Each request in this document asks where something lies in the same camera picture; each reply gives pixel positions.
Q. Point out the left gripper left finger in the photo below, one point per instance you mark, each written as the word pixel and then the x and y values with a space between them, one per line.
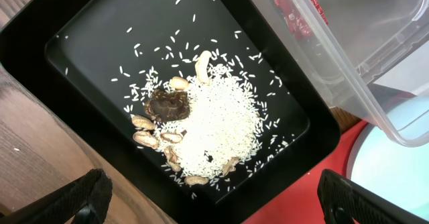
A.
pixel 84 200

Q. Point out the clear plastic waste bin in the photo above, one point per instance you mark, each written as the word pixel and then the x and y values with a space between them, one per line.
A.
pixel 371 60

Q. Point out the light blue plate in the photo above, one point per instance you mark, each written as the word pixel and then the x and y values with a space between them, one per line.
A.
pixel 394 172

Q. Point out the black waste tray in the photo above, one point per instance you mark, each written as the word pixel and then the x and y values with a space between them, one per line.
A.
pixel 24 43

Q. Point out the food scraps rice and peanuts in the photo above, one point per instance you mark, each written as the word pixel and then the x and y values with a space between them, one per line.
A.
pixel 184 83

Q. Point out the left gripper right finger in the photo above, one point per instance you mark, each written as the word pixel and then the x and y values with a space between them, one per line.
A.
pixel 345 202

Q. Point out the red snack wrapper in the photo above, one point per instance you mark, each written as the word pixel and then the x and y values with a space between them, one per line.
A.
pixel 293 19

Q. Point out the red serving tray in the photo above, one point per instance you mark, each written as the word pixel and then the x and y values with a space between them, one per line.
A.
pixel 299 203

